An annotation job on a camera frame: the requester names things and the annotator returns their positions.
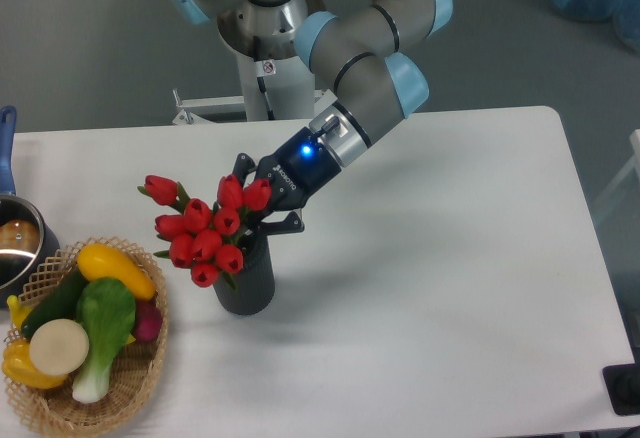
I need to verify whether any blue handled saucepan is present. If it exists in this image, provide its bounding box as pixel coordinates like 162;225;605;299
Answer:
1;105;59;310

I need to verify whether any green bok choy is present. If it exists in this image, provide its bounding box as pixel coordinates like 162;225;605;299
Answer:
72;278;136;404

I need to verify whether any green cucumber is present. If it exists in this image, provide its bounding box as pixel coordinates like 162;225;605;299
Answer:
21;268;88;340

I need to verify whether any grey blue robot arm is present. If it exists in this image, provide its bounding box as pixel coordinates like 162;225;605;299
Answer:
172;0;453;234

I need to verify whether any woven wicker basket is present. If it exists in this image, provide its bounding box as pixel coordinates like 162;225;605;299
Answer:
1;237;168;437

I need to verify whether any yellow bell pepper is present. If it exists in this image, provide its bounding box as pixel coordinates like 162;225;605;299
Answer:
2;339;68;390

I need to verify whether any purple red radish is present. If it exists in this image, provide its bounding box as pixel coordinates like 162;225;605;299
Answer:
131;301;163;342

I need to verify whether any dark grey ribbed vase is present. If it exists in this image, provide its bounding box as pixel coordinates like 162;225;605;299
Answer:
213;230;275;316

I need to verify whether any red tulip bouquet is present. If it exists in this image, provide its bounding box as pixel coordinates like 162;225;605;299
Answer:
138;174;272;291

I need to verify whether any black device at table edge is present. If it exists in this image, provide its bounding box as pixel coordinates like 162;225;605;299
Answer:
602;364;639;416

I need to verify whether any yellow squash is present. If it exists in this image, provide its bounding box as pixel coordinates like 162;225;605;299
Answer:
76;243;156;301

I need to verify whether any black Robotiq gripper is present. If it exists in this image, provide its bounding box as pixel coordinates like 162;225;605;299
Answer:
232;127;341;236

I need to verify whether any white frame at right edge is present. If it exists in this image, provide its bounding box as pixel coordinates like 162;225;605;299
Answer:
592;129;639;226

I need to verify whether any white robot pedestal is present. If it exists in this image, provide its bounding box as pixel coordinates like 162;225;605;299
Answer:
173;54;336;125

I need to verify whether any yellow banana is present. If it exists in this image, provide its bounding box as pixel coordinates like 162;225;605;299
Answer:
6;295;33;330

